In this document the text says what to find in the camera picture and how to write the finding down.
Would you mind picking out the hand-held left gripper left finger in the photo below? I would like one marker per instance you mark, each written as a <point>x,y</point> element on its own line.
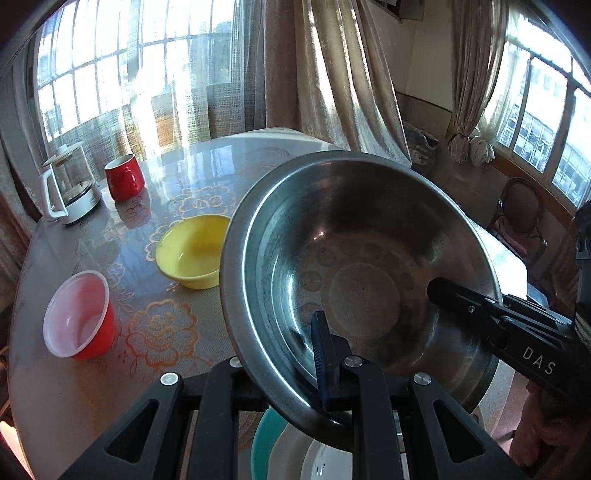
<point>221,392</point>

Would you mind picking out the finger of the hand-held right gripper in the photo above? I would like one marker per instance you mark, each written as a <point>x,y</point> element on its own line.
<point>461,297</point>

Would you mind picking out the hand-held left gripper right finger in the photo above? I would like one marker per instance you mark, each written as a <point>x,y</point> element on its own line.
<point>323,364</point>

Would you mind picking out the teal plastic plate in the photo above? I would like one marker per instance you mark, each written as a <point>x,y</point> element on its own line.
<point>263,452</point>

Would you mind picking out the large white printed plate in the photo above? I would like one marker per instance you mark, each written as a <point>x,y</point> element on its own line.
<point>288,457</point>

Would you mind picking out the small white floral plate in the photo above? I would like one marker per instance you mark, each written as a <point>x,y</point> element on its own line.
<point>323,466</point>

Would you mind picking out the stainless steel bowl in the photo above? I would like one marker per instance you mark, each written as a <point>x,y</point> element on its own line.
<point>369,230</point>

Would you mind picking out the yellow plastic bowl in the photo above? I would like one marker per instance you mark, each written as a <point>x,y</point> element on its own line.
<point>194,258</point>

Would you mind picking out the red plastic bowl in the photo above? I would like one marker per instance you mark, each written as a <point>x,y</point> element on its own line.
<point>78,314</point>

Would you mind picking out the person's right hand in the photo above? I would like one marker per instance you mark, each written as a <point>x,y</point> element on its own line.
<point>549,429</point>

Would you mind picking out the metal chair with pink cushion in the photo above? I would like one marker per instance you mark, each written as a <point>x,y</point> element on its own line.
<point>512,230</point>

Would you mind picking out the patterned bag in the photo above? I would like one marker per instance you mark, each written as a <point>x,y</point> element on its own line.
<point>420,143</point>

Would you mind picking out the tied beige curtain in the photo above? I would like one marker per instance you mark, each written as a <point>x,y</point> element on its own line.
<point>471,69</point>

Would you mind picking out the red mug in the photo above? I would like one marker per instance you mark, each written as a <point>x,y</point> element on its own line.
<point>122,180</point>

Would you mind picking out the sheer white curtain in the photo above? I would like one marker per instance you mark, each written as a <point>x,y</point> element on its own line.
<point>184,92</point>

